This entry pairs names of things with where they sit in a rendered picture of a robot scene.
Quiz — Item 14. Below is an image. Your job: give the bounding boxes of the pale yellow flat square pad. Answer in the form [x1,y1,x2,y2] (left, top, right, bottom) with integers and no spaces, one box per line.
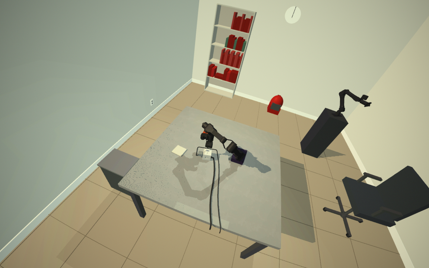
[172,145,186,156]

